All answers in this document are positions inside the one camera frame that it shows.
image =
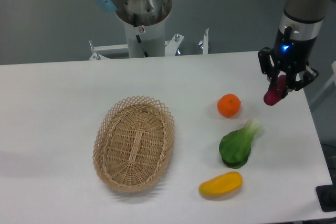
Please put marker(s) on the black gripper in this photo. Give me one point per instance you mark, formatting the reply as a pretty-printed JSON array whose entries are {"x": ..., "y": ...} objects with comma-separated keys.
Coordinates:
[{"x": 290, "y": 56}]

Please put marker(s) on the purple red sweet potato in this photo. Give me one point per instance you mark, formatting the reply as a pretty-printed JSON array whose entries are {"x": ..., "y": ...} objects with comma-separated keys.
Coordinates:
[{"x": 273, "y": 96}]

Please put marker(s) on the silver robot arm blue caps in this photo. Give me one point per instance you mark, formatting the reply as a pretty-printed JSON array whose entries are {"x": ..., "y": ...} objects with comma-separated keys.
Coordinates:
[{"x": 301, "y": 19}]

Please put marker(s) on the oval woven wicker basket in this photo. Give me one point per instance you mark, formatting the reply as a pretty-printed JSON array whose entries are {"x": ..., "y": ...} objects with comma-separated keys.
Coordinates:
[{"x": 134, "y": 144}]

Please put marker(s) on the orange tangerine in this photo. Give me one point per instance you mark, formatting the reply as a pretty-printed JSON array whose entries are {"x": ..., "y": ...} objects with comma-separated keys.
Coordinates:
[{"x": 229, "y": 105}]

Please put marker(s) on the green bok choy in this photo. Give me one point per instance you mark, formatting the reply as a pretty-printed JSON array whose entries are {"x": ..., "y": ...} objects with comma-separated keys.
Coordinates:
[{"x": 235, "y": 147}]

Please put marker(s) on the black device at table edge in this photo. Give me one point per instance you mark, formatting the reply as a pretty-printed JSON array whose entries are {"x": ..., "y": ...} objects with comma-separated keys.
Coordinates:
[{"x": 326, "y": 197}]

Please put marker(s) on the yellow orange mango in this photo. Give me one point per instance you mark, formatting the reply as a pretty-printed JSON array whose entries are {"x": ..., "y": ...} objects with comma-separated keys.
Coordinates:
[{"x": 221, "y": 185}]

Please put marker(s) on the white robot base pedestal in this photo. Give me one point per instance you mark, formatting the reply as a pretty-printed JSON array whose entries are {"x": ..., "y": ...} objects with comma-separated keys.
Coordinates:
[{"x": 145, "y": 18}]

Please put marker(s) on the white metal mounting frame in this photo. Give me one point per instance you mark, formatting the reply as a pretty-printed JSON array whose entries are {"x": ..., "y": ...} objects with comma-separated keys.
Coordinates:
[{"x": 139, "y": 48}]

